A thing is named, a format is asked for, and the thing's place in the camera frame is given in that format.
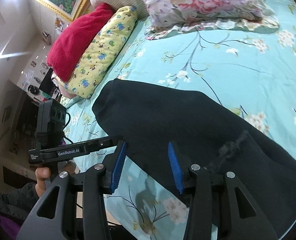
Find person's left hand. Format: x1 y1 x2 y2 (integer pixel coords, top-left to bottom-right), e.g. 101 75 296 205
35 162 77 198

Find black pants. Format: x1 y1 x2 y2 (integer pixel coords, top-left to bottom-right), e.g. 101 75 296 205
92 79 296 237

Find purple pink floral pillow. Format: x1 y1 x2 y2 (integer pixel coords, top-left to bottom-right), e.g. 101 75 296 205
142 0 280 40

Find yellow cartoon print pillow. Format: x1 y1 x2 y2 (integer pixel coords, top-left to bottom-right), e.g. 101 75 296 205
61 6 138 98

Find red fluffy pillow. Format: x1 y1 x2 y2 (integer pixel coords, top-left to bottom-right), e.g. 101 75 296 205
47 3 114 82

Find turquoise floral bed sheet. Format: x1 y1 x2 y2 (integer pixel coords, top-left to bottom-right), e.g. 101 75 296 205
65 0 296 239

